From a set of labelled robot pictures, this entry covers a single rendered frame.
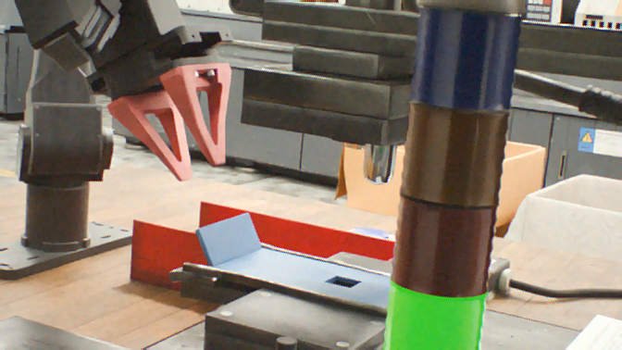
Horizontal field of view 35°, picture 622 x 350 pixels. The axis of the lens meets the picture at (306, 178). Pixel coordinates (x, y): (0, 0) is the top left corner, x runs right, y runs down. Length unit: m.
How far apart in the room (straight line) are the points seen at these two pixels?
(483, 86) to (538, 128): 4.95
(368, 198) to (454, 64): 2.73
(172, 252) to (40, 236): 0.15
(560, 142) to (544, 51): 4.70
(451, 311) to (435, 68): 0.09
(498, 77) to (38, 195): 0.71
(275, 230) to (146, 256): 0.14
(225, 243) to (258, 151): 5.37
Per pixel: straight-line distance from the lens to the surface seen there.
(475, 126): 0.36
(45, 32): 0.69
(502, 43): 0.36
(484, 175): 0.36
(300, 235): 0.99
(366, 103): 0.58
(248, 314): 0.63
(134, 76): 0.74
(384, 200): 3.06
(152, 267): 0.95
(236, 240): 0.75
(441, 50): 0.35
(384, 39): 0.61
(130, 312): 0.88
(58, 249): 1.02
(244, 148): 6.16
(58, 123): 0.98
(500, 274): 1.03
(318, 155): 5.87
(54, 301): 0.91
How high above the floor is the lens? 1.19
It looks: 11 degrees down
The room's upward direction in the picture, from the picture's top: 5 degrees clockwise
